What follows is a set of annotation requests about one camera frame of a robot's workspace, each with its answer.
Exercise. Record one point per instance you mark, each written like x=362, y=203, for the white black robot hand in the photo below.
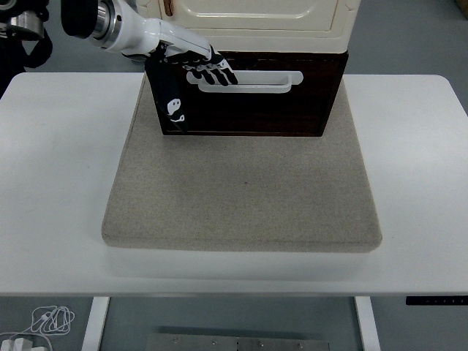
x=139, y=33

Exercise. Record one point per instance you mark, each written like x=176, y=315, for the dark brown wooden drawer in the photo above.
x=321, y=77

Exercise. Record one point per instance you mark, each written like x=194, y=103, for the cream cabinet door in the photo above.
x=256, y=22

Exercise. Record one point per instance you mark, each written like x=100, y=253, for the cream cabinet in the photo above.
x=274, y=42

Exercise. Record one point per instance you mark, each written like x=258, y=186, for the dark brown drawer housing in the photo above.
x=256, y=117

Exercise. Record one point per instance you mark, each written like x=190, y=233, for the dark background object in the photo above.
x=7, y=69

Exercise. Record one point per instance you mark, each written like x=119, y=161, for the beige fabric mat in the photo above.
x=237, y=190

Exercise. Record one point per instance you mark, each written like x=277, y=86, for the white table leg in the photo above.
x=367, y=321
x=95, y=321

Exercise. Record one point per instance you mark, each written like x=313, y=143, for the brown cardboard box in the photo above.
x=462, y=2

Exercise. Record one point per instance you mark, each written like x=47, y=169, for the white charger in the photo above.
x=18, y=344

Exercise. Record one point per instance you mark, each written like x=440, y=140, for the black table control panel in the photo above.
x=435, y=301

